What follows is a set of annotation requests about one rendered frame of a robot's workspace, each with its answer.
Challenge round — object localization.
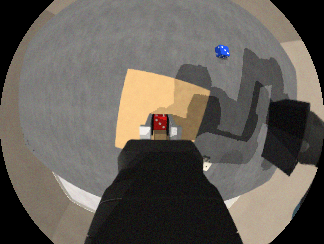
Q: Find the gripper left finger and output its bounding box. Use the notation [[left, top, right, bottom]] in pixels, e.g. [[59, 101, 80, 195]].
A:
[[139, 114, 154, 140]]

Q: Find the blue die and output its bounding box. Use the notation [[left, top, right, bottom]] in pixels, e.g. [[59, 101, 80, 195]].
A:
[[215, 45, 230, 58]]

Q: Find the white die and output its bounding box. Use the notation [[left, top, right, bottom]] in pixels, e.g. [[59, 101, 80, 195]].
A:
[[203, 157, 212, 171]]

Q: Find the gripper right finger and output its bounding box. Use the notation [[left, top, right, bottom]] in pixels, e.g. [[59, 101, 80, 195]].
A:
[[166, 114, 182, 140]]

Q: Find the red die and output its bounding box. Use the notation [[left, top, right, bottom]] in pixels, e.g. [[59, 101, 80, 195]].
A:
[[154, 114, 167, 130]]

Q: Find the tan square mat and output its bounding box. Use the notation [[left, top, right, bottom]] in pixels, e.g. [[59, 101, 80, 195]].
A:
[[115, 69, 210, 149]]

